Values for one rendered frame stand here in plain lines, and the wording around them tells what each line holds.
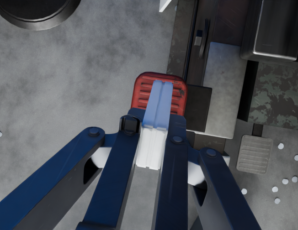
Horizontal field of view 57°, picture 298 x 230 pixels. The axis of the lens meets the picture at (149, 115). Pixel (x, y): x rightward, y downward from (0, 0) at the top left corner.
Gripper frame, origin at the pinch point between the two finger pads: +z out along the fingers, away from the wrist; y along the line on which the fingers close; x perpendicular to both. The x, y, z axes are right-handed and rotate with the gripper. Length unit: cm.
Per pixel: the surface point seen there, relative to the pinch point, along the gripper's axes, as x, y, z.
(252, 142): -38, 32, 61
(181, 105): -4.0, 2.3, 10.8
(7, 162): -70, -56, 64
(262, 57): 0.1, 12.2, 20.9
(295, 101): -5.9, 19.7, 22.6
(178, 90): -2.5, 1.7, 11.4
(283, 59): 0.7, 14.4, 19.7
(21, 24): -20, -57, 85
